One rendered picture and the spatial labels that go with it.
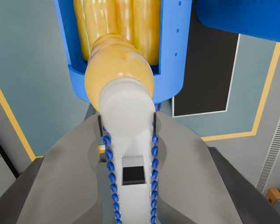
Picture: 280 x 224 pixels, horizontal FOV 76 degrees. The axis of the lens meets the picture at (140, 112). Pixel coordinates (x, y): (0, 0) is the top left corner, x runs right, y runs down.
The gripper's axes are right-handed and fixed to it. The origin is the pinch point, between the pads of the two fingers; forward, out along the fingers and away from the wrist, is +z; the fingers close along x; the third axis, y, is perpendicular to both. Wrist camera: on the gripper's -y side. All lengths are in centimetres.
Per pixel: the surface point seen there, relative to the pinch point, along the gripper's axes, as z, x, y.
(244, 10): 71, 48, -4
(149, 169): 51, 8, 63
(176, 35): 24.4, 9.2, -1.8
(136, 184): 36, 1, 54
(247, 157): 144, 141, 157
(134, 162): 47, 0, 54
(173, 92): 24.7, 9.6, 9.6
